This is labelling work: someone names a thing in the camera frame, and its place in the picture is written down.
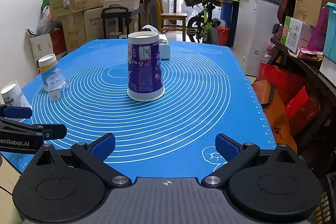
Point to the clear plastic cup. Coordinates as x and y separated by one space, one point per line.
58 87

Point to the black utility cart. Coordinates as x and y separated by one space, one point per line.
123 16

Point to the teal storage box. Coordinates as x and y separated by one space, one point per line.
330 43

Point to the green white product box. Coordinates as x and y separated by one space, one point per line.
291 33

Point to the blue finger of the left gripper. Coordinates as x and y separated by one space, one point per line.
15 112
52 131

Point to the wooden chair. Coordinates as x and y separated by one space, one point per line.
163 16

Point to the orange bag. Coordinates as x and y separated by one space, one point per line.
274 110

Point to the red white cardboard box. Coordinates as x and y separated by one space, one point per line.
53 42

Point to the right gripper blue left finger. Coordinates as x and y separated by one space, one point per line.
91 157

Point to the blue silicone mat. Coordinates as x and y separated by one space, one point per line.
206 93

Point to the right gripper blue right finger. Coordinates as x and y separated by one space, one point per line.
238 157

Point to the lower stacked cardboard box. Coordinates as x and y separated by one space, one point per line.
82 27

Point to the green black bicycle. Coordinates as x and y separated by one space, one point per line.
202 28

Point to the purple paper cup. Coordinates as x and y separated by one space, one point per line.
145 82

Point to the blue yellow paper cup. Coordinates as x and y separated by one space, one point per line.
48 66

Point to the white tissue box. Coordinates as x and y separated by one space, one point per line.
164 46

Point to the red shopping bag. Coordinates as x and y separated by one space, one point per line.
301 104

